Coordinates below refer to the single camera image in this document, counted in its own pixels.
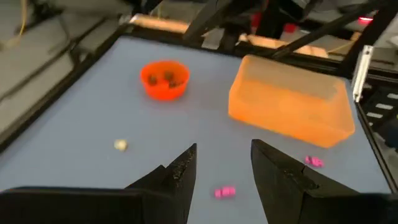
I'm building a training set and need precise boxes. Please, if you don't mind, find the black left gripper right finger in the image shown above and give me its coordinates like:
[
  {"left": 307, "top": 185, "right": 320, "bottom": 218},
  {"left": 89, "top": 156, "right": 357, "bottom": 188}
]
[{"left": 250, "top": 139, "right": 366, "bottom": 224}]

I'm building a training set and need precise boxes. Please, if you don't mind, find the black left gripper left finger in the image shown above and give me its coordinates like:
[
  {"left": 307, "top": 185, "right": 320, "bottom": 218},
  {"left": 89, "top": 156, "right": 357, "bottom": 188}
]
[{"left": 124, "top": 142, "right": 198, "bottom": 224}]

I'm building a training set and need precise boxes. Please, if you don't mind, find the pink plastic skeleton hand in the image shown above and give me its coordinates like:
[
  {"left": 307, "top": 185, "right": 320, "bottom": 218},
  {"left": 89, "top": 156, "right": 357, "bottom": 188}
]
[
  {"left": 213, "top": 185, "right": 236, "bottom": 199},
  {"left": 303, "top": 155, "right": 325, "bottom": 168}
]

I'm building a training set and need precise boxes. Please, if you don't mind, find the large orange plastic bin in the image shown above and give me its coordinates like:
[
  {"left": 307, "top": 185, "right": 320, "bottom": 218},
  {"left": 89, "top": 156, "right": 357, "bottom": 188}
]
[{"left": 228, "top": 54, "right": 356, "bottom": 149}]

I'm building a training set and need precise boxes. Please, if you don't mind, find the cream plastic skull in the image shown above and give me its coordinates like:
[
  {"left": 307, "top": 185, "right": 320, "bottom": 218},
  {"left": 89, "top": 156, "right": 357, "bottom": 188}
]
[{"left": 113, "top": 139, "right": 129, "bottom": 152}]

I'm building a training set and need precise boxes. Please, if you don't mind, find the orange round plastic bowl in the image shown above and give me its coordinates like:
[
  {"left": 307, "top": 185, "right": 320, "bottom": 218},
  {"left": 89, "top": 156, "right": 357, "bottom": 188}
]
[{"left": 139, "top": 60, "right": 191, "bottom": 101}]

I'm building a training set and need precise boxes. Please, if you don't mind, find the silver frame bracket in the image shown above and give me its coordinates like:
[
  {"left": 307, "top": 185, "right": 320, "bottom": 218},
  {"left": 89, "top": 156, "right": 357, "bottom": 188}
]
[{"left": 351, "top": 45, "right": 374, "bottom": 103}]

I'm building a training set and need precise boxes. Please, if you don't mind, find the black aluminium table frame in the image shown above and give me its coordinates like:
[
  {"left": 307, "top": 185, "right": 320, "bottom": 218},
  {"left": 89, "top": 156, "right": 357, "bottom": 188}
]
[{"left": 0, "top": 12, "right": 398, "bottom": 194}]

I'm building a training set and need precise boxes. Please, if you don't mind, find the yellow floor cable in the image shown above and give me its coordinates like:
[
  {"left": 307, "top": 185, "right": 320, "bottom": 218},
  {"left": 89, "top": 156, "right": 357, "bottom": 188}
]
[{"left": 17, "top": 0, "right": 29, "bottom": 38}]

